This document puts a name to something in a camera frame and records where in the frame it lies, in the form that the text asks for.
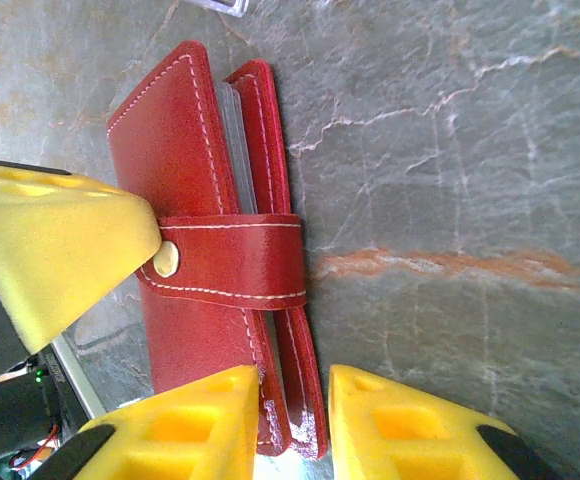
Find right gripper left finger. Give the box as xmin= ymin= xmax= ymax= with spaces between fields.
xmin=44 ymin=363 xmax=262 ymax=480

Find clear acrylic card stand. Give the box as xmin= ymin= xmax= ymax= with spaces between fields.
xmin=197 ymin=0 xmax=251 ymax=20

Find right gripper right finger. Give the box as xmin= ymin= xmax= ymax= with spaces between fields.
xmin=326 ymin=363 xmax=564 ymax=480

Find red framed card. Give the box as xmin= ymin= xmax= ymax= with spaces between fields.
xmin=105 ymin=39 xmax=330 ymax=461

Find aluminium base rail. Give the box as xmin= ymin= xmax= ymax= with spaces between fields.
xmin=49 ymin=333 xmax=102 ymax=422

